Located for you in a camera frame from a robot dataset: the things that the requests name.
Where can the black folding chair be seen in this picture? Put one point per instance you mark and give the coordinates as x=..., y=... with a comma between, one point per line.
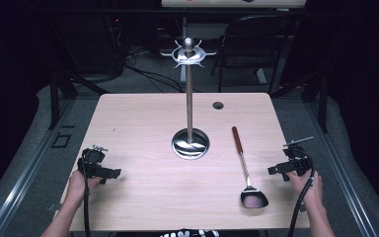
x=256, y=39

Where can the person's left hand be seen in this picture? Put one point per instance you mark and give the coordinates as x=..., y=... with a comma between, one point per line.
x=77, y=187

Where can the metal utensil stand with hooks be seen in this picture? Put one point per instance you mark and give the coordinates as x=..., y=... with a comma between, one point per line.
x=189, y=108

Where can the black frame post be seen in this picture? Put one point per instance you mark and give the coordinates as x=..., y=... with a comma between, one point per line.
x=54, y=98
x=323, y=105

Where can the light background table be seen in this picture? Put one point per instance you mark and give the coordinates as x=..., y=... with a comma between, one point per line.
x=233, y=3

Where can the person's right hand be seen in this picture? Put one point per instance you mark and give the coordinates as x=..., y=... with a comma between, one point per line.
x=312, y=191

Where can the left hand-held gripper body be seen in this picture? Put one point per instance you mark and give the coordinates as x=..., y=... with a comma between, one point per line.
x=90, y=158

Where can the person's black white clothing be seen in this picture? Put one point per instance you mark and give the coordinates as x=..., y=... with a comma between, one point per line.
x=190, y=233

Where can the black table grommet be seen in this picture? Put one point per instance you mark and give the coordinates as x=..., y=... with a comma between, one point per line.
x=218, y=105

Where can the aluminium floor rail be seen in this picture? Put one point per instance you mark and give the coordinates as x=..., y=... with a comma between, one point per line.
x=345, y=177
x=23, y=177

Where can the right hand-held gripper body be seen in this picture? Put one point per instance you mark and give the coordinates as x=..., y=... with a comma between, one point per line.
x=298, y=161

